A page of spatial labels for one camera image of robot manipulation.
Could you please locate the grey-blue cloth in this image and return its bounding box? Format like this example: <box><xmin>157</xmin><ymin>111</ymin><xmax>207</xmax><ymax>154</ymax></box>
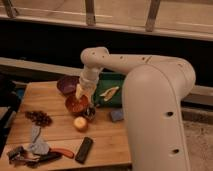
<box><xmin>27</xmin><ymin>125</ymin><xmax>49</xmax><ymax>155</ymax></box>

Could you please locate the blue sponge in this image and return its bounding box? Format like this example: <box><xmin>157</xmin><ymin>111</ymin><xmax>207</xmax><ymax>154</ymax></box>
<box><xmin>110</xmin><ymin>108</ymin><xmax>124</xmax><ymax>122</ymax></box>

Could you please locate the purple bowl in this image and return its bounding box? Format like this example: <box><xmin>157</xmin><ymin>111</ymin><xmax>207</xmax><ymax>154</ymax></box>
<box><xmin>57</xmin><ymin>76</ymin><xmax>79</xmax><ymax>95</ymax></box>

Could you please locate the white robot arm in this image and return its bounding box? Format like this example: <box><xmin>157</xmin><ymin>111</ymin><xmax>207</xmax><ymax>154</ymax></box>
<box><xmin>76</xmin><ymin>47</ymin><xmax>196</xmax><ymax>171</ymax></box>

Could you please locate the black marker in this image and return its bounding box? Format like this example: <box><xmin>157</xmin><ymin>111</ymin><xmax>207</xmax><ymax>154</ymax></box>
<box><xmin>26</xmin><ymin>152</ymin><xmax>62</xmax><ymax>168</ymax></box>

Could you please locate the red-brown bowl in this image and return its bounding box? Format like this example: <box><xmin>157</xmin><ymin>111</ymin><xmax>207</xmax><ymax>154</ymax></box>
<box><xmin>65</xmin><ymin>93</ymin><xmax>89</xmax><ymax>115</ymax></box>

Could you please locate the yellow banana peel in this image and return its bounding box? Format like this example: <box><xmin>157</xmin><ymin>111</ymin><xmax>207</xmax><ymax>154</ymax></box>
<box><xmin>101</xmin><ymin>86</ymin><xmax>119</xmax><ymax>101</ymax></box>

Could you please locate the small metal cup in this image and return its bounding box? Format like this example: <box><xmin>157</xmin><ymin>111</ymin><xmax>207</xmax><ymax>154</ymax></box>
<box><xmin>83</xmin><ymin>106</ymin><xmax>96</xmax><ymax>121</ymax></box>

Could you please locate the black remote control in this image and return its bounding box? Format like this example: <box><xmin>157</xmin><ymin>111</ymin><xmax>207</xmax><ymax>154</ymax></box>
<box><xmin>75</xmin><ymin>137</ymin><xmax>93</xmax><ymax>164</ymax></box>

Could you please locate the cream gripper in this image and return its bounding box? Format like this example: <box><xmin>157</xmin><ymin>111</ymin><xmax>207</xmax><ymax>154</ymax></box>
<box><xmin>75</xmin><ymin>66</ymin><xmax>98</xmax><ymax>100</ymax></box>

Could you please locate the green plastic tray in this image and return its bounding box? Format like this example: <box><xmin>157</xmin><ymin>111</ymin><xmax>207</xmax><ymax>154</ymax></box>
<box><xmin>93</xmin><ymin>73</ymin><xmax>125</xmax><ymax>108</ymax></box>

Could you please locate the yellow apple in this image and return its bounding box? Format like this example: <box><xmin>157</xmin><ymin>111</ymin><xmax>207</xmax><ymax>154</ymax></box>
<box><xmin>73</xmin><ymin>117</ymin><xmax>88</xmax><ymax>132</ymax></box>

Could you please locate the brown dried bunch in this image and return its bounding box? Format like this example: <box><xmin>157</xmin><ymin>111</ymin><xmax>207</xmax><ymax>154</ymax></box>
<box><xmin>25</xmin><ymin>111</ymin><xmax>52</xmax><ymax>127</ymax></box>

